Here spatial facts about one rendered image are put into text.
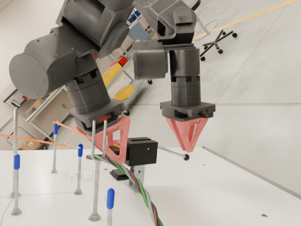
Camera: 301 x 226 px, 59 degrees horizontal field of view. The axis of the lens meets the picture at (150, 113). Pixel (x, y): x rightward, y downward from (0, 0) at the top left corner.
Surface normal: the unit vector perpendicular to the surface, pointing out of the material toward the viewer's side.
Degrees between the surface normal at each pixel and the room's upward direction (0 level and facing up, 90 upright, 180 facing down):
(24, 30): 90
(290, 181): 0
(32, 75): 77
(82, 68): 94
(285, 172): 0
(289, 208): 50
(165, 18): 58
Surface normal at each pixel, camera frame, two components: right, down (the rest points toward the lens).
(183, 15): 0.03, -0.33
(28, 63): -0.32, 0.42
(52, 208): 0.08, -0.99
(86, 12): -0.14, 0.20
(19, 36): 0.45, 0.03
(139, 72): 0.09, 0.59
